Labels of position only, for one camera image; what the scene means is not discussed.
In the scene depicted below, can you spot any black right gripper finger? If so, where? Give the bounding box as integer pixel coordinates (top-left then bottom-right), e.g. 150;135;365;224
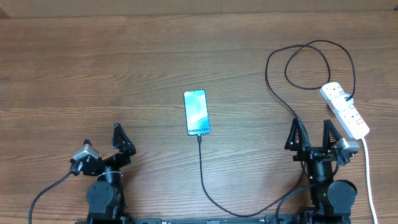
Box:
285;118;311;151
323;119;343;149

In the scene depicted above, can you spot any blue Samsung Galaxy smartphone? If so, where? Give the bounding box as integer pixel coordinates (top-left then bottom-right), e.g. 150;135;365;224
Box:
183;90;211;136

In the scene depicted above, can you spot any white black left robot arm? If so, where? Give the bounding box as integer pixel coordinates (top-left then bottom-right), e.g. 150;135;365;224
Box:
70;123;136;223

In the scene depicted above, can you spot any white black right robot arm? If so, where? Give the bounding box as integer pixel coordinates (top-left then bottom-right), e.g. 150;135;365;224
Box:
277;118;360;224

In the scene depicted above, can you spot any white USB charger plug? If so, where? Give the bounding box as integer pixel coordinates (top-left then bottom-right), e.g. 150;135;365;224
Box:
330;93;354;113

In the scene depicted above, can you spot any white power strip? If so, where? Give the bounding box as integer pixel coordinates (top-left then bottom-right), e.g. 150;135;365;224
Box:
320;82;370;140

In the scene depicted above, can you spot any brown cardboard box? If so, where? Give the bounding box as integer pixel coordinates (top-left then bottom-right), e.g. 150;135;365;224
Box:
1;0;397;19

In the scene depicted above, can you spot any white power strip cord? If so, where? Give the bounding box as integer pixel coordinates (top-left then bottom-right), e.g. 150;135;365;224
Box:
360;138;379;224

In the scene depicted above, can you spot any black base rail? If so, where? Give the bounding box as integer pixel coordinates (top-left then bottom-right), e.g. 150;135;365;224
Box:
75;215;351;224

